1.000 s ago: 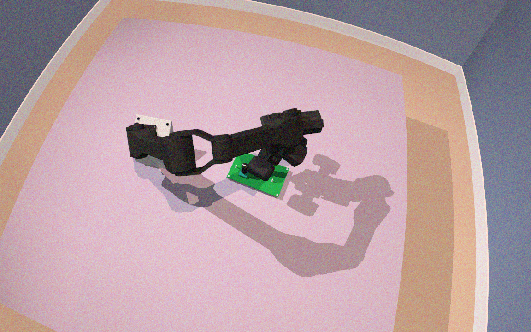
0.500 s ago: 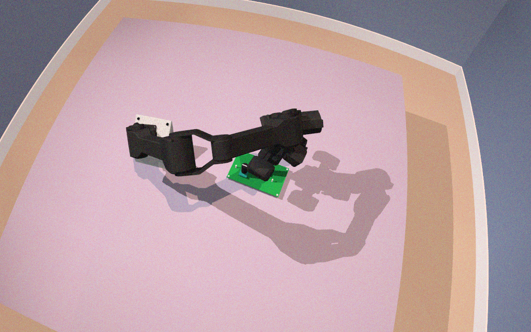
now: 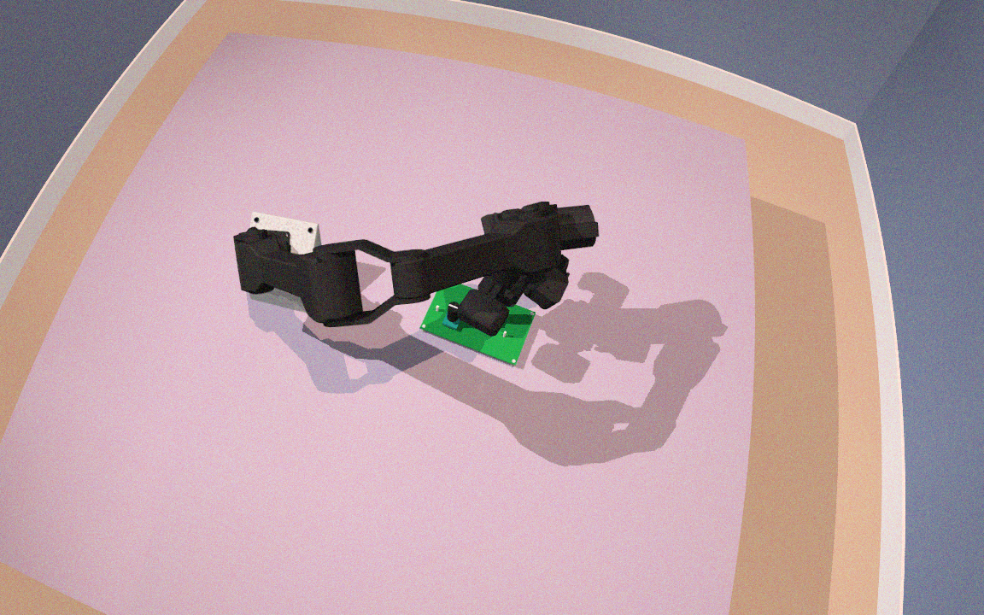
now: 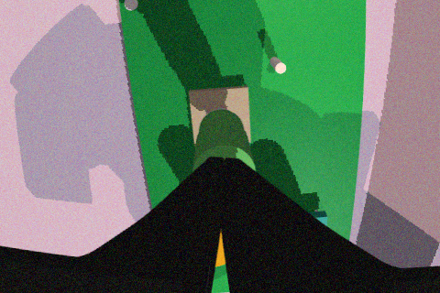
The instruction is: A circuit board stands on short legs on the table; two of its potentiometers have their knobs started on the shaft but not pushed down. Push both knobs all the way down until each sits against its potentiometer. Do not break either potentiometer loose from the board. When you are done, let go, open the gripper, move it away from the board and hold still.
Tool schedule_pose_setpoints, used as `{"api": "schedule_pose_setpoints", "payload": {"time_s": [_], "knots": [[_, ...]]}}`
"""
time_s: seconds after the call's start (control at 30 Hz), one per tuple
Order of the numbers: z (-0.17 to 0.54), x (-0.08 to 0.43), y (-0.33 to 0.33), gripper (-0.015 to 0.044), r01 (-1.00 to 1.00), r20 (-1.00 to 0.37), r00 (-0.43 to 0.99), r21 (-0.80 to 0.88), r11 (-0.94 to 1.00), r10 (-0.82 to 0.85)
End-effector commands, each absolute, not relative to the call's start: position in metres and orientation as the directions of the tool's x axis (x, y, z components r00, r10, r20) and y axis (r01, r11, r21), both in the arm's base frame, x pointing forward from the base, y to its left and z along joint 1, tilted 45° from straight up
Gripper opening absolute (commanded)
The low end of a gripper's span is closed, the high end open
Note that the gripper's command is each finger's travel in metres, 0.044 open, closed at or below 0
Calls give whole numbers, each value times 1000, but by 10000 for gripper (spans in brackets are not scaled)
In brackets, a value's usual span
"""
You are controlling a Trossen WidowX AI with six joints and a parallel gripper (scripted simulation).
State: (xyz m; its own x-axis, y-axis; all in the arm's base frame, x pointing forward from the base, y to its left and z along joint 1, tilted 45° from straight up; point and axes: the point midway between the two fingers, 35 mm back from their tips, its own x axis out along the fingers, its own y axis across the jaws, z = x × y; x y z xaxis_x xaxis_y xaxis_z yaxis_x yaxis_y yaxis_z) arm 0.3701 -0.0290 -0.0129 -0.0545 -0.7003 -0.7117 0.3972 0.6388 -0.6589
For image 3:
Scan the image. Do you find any green circuit board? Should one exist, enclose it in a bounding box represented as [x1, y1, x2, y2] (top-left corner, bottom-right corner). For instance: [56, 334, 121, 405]
[420, 284, 536, 367]

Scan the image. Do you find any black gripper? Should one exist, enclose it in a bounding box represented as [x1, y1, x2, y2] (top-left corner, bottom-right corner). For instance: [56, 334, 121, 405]
[457, 271, 524, 337]

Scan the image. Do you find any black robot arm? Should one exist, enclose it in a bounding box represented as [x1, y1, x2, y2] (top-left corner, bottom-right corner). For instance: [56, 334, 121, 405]
[233, 202, 599, 327]

